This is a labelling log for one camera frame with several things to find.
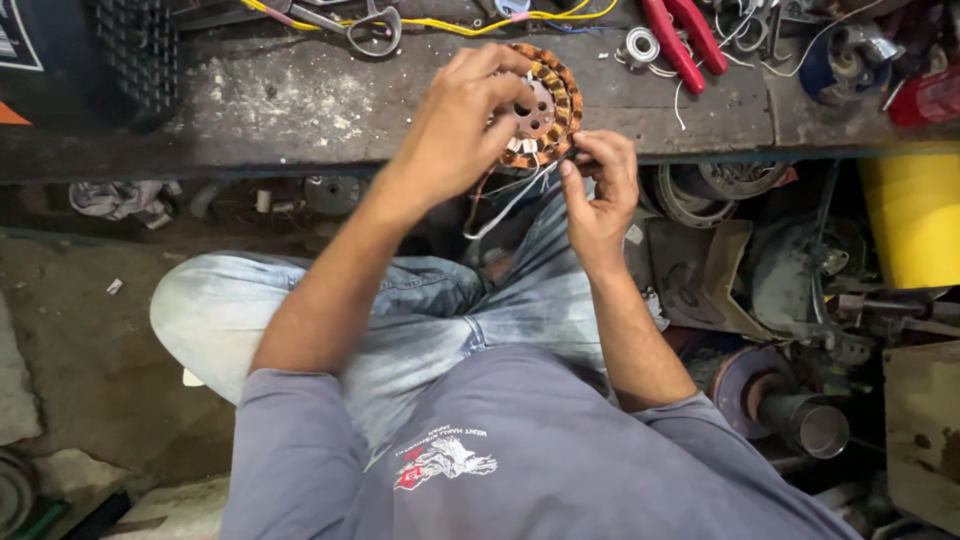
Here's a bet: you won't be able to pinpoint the person's right hand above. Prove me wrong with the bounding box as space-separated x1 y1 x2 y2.
558 130 641 276

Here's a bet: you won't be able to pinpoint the person's left hand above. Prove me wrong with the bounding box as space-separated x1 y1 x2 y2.
388 42 538 216

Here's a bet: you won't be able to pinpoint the white stator lead wires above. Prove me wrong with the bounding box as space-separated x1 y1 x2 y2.
462 159 560 242

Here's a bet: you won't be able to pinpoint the copper wound fan stator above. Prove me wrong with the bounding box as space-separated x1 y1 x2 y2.
491 42 585 171

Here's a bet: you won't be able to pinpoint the round fan motor covers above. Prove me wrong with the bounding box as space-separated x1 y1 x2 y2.
651 160 793 230

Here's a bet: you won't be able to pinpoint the grey round metal plate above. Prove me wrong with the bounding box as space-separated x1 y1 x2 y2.
303 175 364 218

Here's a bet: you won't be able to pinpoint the grey metal snips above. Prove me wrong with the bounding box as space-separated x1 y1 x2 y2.
288 0 404 59

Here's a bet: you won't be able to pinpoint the brown cardboard piece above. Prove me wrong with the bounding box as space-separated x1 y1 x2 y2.
701 219 777 342

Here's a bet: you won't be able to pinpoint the small steel ball bearing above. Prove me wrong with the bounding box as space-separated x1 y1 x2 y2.
624 27 662 66

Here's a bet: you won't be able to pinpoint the person's blue jeans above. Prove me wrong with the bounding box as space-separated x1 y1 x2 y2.
149 180 661 466

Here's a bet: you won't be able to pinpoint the grey fan motor housing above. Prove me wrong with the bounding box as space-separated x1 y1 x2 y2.
747 217 875 342

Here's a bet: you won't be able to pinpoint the rusty round rotor disc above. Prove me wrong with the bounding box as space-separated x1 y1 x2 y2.
708 345 796 441

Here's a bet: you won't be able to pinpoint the steel scissors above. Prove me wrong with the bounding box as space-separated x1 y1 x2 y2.
712 0 785 55

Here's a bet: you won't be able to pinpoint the person's grey shirt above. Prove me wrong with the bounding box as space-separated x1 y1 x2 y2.
219 345 864 540

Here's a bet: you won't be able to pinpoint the blue motor part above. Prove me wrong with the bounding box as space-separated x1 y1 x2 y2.
798 21 907 108

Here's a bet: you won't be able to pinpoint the grey metal pipe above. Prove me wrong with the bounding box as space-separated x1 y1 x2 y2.
756 391 852 460

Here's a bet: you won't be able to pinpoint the yellow plastic container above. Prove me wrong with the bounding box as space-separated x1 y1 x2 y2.
857 142 960 291

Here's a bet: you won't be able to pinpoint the grey crumpled rag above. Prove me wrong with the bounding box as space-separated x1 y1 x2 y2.
68 180 183 231

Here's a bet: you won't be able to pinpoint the red plastic object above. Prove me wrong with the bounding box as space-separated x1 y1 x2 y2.
888 66 960 129

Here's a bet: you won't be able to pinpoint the black ribbed crate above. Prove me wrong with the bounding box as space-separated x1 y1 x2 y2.
0 0 183 136

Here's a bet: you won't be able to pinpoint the weathered wooden box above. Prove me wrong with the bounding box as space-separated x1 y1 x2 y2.
882 341 960 535

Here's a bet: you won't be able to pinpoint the yellow wire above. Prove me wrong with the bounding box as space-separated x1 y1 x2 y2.
240 0 621 38

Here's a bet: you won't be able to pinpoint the thin white wire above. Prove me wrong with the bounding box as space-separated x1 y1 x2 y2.
672 51 755 132

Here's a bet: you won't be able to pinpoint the red handled pliers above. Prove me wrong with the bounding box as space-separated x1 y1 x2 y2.
639 0 730 96

